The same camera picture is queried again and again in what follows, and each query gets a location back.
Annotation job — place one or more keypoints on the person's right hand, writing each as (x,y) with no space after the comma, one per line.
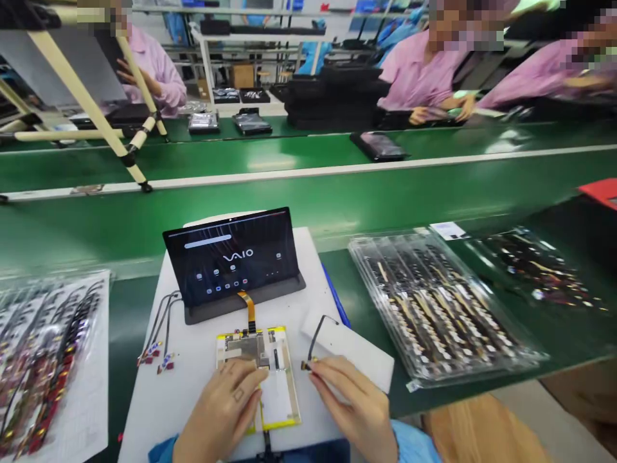
(356,405)

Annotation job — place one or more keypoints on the person's left hand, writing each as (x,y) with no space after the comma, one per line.
(219,410)

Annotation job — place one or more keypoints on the yellow-framed circuit board fixture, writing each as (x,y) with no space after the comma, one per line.
(282,386)

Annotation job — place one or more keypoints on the white foam block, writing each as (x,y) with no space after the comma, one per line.
(356,347)

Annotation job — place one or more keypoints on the black clamp fixture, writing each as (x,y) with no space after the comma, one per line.
(266,451)

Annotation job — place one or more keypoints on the white work mat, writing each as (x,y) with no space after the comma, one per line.
(188,347)

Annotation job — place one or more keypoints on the grey tablet stand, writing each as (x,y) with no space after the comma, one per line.
(284,289)

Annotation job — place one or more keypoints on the black tablet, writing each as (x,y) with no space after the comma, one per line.
(231,255)

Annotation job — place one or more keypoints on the small white label card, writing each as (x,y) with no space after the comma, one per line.
(448,230)

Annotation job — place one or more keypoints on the green conveyor belt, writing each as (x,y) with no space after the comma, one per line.
(308,193)

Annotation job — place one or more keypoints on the black tray with pink film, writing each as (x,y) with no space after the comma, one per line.
(381,144)

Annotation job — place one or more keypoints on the black tray in clear bag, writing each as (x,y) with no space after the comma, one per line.
(204,123)
(253,121)

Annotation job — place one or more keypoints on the flat black case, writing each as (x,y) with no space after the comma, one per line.
(130,120)

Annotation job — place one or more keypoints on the stack of black trays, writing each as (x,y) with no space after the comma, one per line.
(332,96)

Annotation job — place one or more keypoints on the red box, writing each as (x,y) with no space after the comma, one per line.
(602,193)

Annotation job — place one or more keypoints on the white shelf rack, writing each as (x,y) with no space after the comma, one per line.
(260,43)

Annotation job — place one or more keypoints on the cream pipe frame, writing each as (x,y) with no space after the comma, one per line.
(91,106)

